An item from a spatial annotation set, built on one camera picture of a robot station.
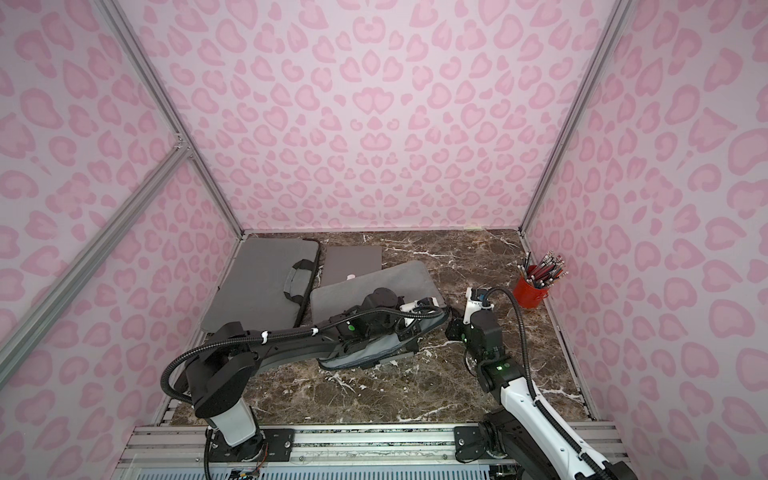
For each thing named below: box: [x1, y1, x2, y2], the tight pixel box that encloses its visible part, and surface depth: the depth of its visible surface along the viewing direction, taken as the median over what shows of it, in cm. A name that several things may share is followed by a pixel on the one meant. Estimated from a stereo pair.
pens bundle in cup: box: [517, 250, 569, 288], surface depth 90 cm
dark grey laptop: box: [322, 245, 383, 287], surface depth 113 cm
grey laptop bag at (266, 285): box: [201, 238, 320, 332], surface depth 106 cm
